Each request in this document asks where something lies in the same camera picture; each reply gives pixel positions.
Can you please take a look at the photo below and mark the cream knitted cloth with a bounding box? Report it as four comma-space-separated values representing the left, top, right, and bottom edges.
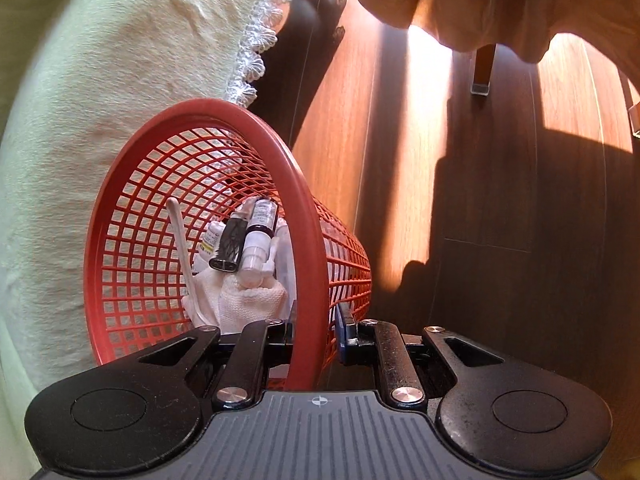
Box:
181, 269, 291, 335

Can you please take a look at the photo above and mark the black lighter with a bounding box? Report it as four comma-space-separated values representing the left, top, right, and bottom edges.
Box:
208, 217, 247, 273

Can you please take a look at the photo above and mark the white plastic spoon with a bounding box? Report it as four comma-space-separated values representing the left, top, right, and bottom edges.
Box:
166, 197, 208, 325

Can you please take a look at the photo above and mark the red plastic mesh basket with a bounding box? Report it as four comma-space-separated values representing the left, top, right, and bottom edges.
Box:
84, 99, 371, 391

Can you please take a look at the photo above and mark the clear plastic case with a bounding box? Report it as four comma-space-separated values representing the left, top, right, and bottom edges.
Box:
274, 218, 297, 316

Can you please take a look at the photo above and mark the white pill bottle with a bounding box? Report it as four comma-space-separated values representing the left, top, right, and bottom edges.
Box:
192, 220, 224, 274

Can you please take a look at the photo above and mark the white tissue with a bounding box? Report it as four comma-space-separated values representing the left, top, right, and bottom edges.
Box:
231, 196, 258, 221

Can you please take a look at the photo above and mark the green covered sofa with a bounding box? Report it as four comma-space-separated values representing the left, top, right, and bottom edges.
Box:
1, 0, 290, 479

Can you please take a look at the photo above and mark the beige quilted covered chair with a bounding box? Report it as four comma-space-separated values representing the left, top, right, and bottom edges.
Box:
359, 0, 639, 84

